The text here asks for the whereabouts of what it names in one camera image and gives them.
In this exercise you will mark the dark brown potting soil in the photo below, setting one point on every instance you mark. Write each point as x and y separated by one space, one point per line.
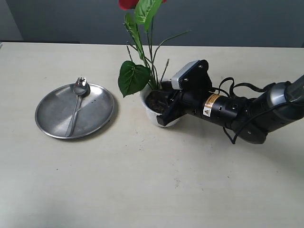
155 106

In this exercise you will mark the white plastic flower pot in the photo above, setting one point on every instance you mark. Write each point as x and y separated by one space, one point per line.
151 114

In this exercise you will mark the round steel plate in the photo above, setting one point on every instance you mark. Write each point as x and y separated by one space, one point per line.
54 112

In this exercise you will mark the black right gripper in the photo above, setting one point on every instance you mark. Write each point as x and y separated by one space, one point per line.
224 111

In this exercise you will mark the artificial red flower stem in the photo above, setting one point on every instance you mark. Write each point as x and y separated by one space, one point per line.
140 70

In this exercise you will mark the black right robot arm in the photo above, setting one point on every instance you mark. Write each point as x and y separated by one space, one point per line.
250 112

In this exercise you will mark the steel spork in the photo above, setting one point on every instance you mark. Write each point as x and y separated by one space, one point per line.
79 88

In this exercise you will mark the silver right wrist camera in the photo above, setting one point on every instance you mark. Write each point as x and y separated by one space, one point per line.
193 76

